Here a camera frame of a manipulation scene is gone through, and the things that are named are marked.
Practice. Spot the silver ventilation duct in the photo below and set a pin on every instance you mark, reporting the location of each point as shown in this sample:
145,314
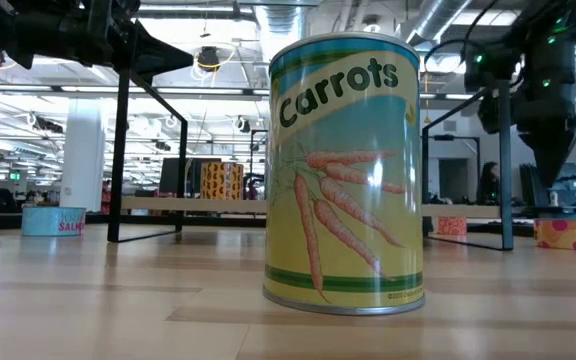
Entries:
433,20

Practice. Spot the orange lattice-pattern can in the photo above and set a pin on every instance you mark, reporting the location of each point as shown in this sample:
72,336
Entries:
451,226

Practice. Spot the green exit sign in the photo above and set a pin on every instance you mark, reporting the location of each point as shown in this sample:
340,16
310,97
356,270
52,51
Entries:
15,176

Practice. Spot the black aluminium table frame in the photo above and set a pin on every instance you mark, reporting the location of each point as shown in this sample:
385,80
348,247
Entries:
228,220

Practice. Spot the black hanging ceiling device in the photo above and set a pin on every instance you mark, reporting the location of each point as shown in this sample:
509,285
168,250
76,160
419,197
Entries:
209,57

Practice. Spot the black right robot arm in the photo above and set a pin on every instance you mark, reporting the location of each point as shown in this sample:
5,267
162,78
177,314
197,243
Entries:
568,20

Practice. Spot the black monitor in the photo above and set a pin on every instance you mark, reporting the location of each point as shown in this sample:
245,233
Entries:
174,175

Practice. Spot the carrots label tall can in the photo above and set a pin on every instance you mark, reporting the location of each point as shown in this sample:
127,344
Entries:
343,200

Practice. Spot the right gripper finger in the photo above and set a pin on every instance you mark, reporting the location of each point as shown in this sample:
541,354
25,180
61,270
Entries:
550,152

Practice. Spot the black frame wooden shelf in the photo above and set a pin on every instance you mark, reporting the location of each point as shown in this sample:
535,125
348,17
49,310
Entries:
193,205

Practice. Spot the short orange red-dotted can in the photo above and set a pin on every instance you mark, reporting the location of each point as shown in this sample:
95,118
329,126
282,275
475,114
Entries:
569,235

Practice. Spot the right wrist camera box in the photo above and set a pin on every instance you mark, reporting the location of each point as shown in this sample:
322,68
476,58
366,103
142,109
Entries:
490,65

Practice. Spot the small white bottle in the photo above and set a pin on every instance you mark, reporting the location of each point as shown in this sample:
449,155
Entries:
553,199

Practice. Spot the white square pillar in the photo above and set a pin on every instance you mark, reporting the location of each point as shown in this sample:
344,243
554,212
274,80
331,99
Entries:
83,155

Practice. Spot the short light-blue salmon can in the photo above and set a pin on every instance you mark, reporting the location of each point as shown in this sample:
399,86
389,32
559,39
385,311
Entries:
48,222

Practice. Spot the black metal frame stand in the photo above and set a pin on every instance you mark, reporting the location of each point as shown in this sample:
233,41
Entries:
444,137

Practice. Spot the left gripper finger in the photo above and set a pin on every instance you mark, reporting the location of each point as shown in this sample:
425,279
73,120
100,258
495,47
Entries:
155,50
155,71

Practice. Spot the lit computer monitor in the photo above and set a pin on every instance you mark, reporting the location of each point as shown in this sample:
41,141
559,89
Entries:
575,190

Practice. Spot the yellow black bean-pattern can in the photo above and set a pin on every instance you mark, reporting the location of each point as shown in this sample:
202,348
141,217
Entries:
221,181

